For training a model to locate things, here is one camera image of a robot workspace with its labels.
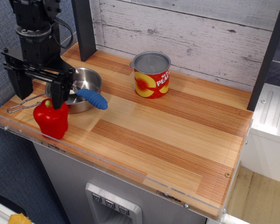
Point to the black yellow object bottom left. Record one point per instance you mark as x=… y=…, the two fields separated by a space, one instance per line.
x=8 y=209

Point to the dark gray post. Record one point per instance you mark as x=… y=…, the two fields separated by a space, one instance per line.
x=84 y=28
x=264 y=69

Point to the silver water dispenser panel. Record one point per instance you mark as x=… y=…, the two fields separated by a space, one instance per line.
x=109 y=208

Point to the right dark gray post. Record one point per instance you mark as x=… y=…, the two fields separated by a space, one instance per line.
x=264 y=69

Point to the red yellow peaches can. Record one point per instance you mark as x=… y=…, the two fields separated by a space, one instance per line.
x=151 y=74

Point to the stainless steel pan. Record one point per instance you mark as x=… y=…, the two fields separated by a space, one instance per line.
x=86 y=78

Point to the white toy sink counter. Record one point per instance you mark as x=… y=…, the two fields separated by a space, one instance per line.
x=261 y=151

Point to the red toy bell pepper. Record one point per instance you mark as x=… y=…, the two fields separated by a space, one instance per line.
x=52 y=122

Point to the gray toy fridge cabinet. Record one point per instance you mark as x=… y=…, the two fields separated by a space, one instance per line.
x=69 y=177

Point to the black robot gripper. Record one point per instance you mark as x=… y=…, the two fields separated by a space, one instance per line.
x=39 y=57

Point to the left dark gray post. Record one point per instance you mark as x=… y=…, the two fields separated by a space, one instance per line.
x=84 y=28

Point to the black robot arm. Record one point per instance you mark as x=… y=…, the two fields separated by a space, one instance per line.
x=37 y=26

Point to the blue handled metal spatula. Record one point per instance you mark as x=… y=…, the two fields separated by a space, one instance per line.
x=79 y=95

